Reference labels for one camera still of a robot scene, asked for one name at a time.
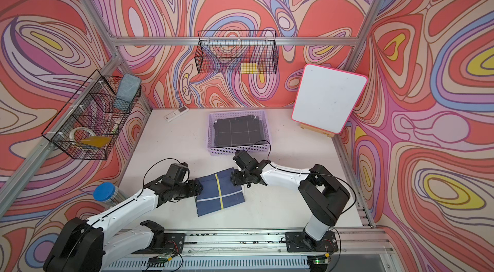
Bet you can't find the wooden easel stand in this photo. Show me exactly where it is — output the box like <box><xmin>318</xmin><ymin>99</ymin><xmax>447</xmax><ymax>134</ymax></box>
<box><xmin>299</xmin><ymin>123</ymin><xmax>335</xmax><ymax>138</ymax></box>

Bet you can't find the grey blue sponge block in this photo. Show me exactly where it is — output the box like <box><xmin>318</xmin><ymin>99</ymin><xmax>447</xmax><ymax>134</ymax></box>
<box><xmin>116</xmin><ymin>74</ymin><xmax>142</xmax><ymax>103</ymax></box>

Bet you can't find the dark grey checked pillowcase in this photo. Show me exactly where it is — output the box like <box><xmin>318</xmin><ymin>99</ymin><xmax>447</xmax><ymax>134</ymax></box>
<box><xmin>213</xmin><ymin>115</ymin><xmax>266</xmax><ymax>148</ymax></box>

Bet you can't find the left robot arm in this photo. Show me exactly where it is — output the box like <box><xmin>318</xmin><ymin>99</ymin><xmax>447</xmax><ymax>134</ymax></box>
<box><xmin>43</xmin><ymin>161</ymin><xmax>203</xmax><ymax>271</ymax></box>

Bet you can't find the white remote control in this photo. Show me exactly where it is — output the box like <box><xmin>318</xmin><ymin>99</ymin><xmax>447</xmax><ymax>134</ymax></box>
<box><xmin>164</xmin><ymin>106</ymin><xmax>189</xmax><ymax>122</ymax></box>

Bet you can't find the yellow card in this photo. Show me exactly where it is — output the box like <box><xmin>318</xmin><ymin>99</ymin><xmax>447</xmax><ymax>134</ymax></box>
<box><xmin>79</xmin><ymin>136</ymin><xmax>111</xmax><ymax>149</ymax></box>

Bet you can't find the clear tape roll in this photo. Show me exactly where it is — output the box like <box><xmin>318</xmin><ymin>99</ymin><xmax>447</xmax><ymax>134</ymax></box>
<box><xmin>69</xmin><ymin>127</ymin><xmax>95</xmax><ymax>142</ymax></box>

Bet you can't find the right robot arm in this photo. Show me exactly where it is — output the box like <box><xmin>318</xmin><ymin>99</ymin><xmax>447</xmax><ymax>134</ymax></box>
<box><xmin>230</xmin><ymin>150</ymin><xmax>354</xmax><ymax>248</ymax></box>

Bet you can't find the white board pink frame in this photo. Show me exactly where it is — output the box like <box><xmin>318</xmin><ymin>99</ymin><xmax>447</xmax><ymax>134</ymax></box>
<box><xmin>292</xmin><ymin>64</ymin><xmax>368</xmax><ymax>134</ymax></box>

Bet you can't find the navy yellow-striped pillowcase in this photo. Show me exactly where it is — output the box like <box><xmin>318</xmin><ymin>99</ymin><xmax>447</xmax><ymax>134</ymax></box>
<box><xmin>195</xmin><ymin>168</ymin><xmax>245</xmax><ymax>217</ymax></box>

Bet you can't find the aluminium rail frame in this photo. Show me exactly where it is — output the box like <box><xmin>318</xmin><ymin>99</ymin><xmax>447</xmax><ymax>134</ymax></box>
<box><xmin>100</xmin><ymin>228</ymin><xmax>404</xmax><ymax>271</ymax></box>

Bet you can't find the black wire basket back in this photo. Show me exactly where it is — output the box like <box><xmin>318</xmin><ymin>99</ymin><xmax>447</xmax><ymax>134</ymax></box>
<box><xmin>194</xmin><ymin>29</ymin><xmax>279</xmax><ymax>74</ymax></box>

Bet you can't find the purple plastic basket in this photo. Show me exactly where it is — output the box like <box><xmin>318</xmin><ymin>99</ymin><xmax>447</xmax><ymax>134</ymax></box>
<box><xmin>207</xmin><ymin>110</ymin><xmax>270</xmax><ymax>156</ymax></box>

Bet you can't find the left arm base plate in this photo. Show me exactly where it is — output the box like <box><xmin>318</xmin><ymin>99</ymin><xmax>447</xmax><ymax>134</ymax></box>
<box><xmin>133</xmin><ymin>233</ymin><xmax>185</xmax><ymax>255</ymax></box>

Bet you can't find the green circuit board left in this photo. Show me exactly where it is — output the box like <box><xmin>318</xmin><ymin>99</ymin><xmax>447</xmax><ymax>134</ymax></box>
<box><xmin>147</xmin><ymin>256</ymin><xmax>173</xmax><ymax>267</ymax></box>

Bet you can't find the blue-lid clear jar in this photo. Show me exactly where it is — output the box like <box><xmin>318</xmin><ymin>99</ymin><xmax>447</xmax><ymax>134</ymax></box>
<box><xmin>93</xmin><ymin>182</ymin><xmax>129</xmax><ymax>207</ymax></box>

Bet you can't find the black wire basket left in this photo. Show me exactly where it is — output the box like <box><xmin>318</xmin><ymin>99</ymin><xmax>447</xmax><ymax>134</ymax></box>
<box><xmin>42</xmin><ymin>70</ymin><xmax>142</xmax><ymax>160</ymax></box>

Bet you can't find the yellow sponge pad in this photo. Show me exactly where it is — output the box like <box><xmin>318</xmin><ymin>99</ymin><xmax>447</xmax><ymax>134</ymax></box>
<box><xmin>241</xmin><ymin>62</ymin><xmax>259</xmax><ymax>74</ymax></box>

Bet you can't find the black wire basket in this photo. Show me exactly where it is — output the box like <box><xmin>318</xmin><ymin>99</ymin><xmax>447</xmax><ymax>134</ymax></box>
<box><xmin>194</xmin><ymin>29</ymin><xmax>279</xmax><ymax>74</ymax></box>
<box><xmin>42</xmin><ymin>70</ymin><xmax>142</xmax><ymax>160</ymax></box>

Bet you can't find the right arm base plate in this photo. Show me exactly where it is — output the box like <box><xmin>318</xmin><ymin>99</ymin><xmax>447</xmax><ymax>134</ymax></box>
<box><xmin>284</xmin><ymin>231</ymin><xmax>339</xmax><ymax>255</ymax></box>

